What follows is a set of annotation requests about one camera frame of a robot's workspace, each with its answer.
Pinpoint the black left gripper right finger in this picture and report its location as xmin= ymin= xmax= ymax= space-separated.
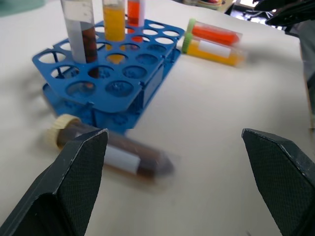
xmin=241 ymin=128 xmax=315 ymax=236

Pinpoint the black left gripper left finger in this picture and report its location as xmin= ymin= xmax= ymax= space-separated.
xmin=0 ymin=128 xmax=109 ymax=236

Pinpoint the brown liquid tube, cream cap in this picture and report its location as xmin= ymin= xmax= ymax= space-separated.
xmin=47 ymin=114 xmax=176 ymax=183

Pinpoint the blue test tube rack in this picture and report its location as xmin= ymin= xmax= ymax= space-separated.
xmin=31 ymin=19 xmax=186 ymax=135

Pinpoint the yellow liquid tube, green cap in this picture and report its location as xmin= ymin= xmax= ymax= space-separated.
xmin=182 ymin=32 xmax=248 ymax=67

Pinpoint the orange liquid tube, green cap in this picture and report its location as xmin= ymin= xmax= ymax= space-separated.
xmin=186 ymin=18 xmax=243 ymax=45

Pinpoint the black office chair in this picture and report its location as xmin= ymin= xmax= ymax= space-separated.
xmin=253 ymin=0 xmax=315 ymax=31

